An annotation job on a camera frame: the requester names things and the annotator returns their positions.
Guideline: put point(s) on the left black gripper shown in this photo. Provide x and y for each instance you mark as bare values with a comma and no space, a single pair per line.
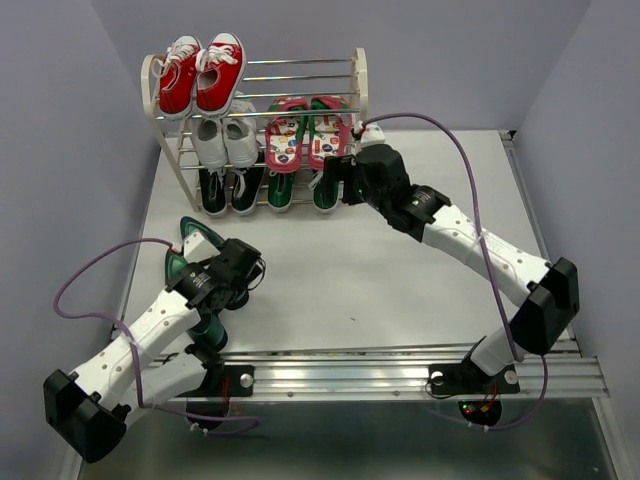
246,281

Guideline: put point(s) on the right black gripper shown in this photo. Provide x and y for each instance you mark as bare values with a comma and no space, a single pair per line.
335,168

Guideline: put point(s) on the green sneaker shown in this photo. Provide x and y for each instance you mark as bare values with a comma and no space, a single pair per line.
280,190
325,193

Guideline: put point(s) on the pink patterned sandal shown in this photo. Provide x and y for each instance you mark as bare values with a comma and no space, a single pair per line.
284,134
328,133

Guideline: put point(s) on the dark green leather shoe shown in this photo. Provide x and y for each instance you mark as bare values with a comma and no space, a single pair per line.
187,226
209,330

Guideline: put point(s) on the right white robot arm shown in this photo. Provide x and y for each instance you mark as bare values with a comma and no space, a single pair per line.
545,294

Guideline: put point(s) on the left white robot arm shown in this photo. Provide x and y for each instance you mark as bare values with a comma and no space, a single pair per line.
172,349

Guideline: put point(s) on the cream metal shoe shelf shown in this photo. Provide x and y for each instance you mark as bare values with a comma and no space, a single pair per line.
264,82

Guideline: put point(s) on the left black sneaker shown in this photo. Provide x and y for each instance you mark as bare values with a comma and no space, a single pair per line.
212,184

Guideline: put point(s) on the black sneaker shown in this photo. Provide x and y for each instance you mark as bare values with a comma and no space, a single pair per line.
247,185
212,184

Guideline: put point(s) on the right black sneaker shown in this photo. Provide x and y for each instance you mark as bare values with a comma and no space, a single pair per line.
247,185

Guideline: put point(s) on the right white sneaker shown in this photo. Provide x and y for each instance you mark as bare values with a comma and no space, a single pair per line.
239,134

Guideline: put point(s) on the white sneaker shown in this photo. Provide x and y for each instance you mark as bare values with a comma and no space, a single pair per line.
239,134
207,139

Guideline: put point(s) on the left white sneaker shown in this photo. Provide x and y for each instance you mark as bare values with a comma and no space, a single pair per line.
207,139

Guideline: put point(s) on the right red sneaker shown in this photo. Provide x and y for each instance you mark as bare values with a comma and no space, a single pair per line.
220,68

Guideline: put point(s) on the red sneaker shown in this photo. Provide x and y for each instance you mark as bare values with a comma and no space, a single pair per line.
220,68
177,76

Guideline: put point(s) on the left red sneaker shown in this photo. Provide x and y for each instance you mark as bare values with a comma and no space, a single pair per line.
177,76

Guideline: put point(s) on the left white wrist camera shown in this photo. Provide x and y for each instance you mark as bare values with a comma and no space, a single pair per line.
197,248

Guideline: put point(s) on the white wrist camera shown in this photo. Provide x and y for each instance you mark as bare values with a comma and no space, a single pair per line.
366,135
197,248

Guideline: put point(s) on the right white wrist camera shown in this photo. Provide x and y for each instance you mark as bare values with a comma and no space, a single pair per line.
366,135

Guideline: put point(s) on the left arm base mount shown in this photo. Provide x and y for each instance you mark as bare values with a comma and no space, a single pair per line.
213,397

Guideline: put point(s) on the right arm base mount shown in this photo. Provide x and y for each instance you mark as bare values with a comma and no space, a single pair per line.
482,405

